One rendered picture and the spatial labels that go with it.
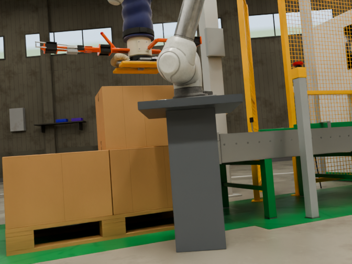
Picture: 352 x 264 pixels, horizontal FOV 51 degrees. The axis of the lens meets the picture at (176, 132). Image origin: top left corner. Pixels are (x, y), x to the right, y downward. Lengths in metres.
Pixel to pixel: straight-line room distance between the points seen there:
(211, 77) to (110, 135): 1.86
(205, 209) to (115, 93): 0.96
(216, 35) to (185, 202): 2.48
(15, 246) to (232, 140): 1.44
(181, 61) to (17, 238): 1.33
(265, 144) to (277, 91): 9.20
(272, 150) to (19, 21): 11.26
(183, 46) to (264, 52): 10.21
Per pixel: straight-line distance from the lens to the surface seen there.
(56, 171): 2.28
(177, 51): 1.74
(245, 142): 2.52
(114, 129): 2.36
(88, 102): 11.79
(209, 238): 1.92
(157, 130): 2.41
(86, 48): 2.59
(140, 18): 2.66
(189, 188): 1.88
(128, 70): 2.70
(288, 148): 2.72
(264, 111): 11.60
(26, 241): 2.31
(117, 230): 2.36
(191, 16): 1.82
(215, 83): 3.95
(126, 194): 2.35
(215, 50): 3.98
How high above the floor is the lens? 0.49
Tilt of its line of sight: 3 degrees up
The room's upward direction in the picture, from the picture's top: 4 degrees counter-clockwise
